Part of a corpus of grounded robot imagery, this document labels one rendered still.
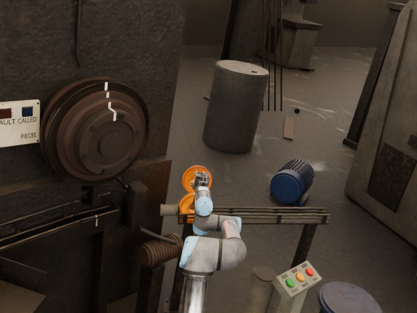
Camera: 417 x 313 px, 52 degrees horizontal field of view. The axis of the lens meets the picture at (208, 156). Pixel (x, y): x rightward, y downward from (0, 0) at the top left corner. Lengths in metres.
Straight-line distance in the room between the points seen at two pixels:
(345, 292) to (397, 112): 1.94
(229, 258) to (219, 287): 1.27
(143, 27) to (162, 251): 1.08
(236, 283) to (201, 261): 1.34
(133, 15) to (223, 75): 2.59
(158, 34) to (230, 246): 1.01
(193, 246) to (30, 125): 0.81
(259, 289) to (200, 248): 0.69
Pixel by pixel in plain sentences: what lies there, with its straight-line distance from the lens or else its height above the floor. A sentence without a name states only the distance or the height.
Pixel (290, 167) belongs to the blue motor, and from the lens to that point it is 3.84.
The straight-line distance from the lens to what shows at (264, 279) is 2.16.
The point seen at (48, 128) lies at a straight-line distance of 1.74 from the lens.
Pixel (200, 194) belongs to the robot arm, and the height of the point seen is 0.90.
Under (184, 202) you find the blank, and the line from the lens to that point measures 2.16.
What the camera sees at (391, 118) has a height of 0.90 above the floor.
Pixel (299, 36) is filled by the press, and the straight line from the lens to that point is 9.46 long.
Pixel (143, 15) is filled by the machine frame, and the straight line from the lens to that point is 1.96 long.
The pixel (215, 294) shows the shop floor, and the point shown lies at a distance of 2.79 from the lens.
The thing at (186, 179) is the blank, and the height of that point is 0.83.
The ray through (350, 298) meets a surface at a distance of 2.41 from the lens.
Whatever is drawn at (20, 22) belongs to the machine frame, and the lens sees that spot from 1.74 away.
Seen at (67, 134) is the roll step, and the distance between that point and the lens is 1.74.
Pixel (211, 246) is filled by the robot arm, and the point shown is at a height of 0.93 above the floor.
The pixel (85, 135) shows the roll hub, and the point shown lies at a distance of 1.70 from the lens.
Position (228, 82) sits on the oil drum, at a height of 0.76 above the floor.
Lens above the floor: 1.86
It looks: 25 degrees down
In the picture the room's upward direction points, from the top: 11 degrees clockwise
